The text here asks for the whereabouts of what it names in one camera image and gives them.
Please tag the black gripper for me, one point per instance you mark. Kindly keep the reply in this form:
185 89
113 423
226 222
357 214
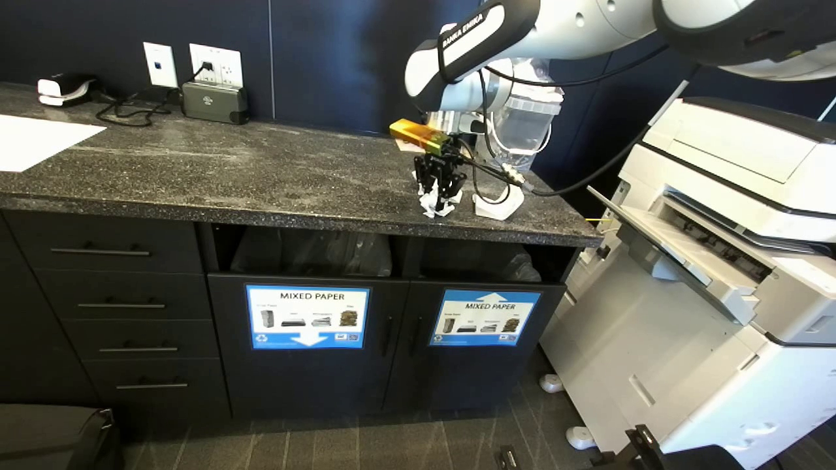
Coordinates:
438 162

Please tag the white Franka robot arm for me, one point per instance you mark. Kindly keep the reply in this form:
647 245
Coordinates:
591 21

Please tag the black bin liner bag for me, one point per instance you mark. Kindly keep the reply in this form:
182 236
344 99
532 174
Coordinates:
487 261
321 253

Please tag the clear plastic container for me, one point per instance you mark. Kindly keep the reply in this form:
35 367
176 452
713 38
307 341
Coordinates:
530 132

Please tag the blue label with up arrow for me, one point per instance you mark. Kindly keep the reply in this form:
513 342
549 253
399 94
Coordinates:
484 319

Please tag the dark cabinet with counter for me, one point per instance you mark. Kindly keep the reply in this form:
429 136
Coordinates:
261 174

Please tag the blue label with down arrow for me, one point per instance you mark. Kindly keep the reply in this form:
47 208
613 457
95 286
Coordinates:
307 316

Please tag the black box device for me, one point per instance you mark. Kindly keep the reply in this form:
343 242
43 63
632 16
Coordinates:
212 103

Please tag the grey printer side tray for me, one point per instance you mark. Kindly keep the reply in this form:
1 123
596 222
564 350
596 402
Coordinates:
688 252

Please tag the large white office printer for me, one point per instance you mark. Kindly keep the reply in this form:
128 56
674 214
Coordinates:
713 349

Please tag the black floor stand base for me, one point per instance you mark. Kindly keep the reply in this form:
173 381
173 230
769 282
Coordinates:
661 452

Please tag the flat white paper sheet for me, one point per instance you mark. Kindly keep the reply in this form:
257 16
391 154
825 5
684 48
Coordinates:
39 142

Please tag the yellow green wrist camera block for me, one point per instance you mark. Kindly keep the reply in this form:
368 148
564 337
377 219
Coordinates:
415 133

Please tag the wide white wall outlet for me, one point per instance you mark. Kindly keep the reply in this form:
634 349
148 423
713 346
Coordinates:
214 63

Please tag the small white wall plate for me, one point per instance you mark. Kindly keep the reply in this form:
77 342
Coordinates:
159 63

